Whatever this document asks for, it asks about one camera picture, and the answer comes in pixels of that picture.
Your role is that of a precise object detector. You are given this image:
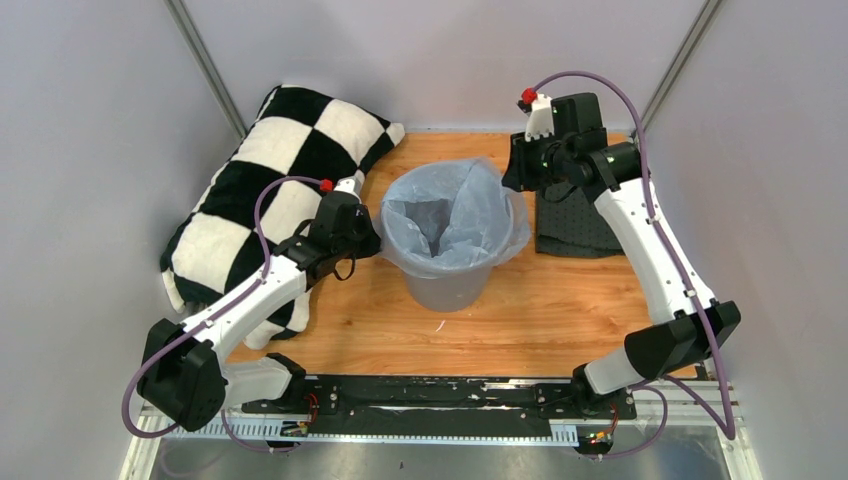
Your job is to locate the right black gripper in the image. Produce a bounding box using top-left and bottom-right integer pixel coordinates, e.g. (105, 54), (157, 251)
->
(502, 128), (574, 192)

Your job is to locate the blue translucent trash bag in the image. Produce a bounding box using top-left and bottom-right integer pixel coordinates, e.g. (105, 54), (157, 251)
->
(375, 157), (531, 278)

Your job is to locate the grey plastic trash bin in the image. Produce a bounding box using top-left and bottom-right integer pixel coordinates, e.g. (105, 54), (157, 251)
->
(402, 266), (493, 313)

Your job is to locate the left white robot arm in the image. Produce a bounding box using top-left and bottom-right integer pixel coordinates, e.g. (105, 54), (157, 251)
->
(133, 189), (380, 432)

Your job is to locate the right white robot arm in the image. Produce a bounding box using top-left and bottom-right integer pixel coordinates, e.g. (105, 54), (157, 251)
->
(502, 89), (741, 418)

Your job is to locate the dark grey dotted cloth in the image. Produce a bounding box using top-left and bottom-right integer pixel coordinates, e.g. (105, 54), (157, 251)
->
(534, 132), (633, 260)

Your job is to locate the black white checkered pillow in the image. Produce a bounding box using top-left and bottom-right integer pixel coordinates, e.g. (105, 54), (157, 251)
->
(160, 84), (405, 312)

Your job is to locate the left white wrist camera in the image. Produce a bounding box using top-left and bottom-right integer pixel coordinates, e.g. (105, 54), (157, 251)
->
(333, 176), (364, 203)

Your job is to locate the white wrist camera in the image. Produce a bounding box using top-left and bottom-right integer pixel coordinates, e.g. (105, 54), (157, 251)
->
(522, 89), (554, 141)
(333, 176), (364, 203)

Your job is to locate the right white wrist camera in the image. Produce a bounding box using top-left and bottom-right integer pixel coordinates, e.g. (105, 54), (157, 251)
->
(522, 89), (554, 141)

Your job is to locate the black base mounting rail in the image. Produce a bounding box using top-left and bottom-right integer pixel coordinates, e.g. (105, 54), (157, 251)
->
(235, 375), (637, 448)

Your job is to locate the right aluminium frame post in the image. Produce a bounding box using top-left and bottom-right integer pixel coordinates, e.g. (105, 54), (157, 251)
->
(641, 0), (725, 130)

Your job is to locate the aluminium frame post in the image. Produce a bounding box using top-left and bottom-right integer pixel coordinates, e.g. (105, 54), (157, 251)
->
(164, 0), (247, 139)
(641, 0), (725, 130)

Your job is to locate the left aluminium frame post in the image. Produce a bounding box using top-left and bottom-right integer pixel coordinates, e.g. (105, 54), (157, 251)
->
(164, 0), (247, 139)

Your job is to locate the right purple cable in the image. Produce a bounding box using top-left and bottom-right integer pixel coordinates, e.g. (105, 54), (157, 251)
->
(519, 70), (738, 442)

